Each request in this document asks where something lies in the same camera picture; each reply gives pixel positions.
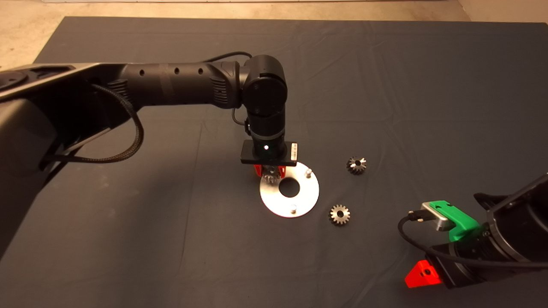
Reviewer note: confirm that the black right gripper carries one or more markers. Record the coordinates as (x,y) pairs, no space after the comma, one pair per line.
(451,269)

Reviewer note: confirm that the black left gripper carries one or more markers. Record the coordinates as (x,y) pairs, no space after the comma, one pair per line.
(247,156)

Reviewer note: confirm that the steel planetary gear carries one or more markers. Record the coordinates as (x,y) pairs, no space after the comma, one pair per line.
(269,178)
(334,216)
(352,169)

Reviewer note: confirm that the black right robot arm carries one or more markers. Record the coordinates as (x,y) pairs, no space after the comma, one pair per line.
(522,226)

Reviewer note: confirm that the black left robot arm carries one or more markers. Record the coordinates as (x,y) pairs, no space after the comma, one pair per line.
(180,83)

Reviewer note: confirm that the dark grey table cloth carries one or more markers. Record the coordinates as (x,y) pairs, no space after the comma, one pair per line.
(385,85)

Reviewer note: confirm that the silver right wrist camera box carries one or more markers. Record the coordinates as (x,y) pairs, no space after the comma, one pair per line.
(434,216)

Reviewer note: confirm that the green right camera mount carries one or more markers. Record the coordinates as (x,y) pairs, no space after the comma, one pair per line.
(462,226)

